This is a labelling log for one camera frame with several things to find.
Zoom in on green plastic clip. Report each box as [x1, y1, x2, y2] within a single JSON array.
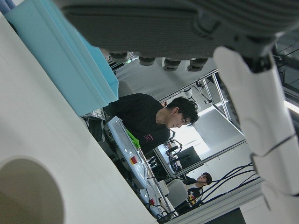
[[125, 127, 141, 148]]

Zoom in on aluminium frame structure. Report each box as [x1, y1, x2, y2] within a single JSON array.
[[158, 70, 241, 131]]

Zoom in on black monitor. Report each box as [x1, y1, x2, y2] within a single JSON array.
[[177, 146, 202, 174]]

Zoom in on person with glasses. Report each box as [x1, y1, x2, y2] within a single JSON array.
[[184, 172, 213, 206]]

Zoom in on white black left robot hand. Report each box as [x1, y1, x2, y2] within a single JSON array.
[[52, 0, 299, 210]]

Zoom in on beige paper cup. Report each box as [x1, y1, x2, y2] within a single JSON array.
[[0, 155, 66, 224]]

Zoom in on man in black shirt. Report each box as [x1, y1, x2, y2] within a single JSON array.
[[104, 93, 200, 154]]

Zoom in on light blue teach pendant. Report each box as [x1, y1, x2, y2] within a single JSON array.
[[106, 116, 161, 187], [136, 177, 178, 219]]

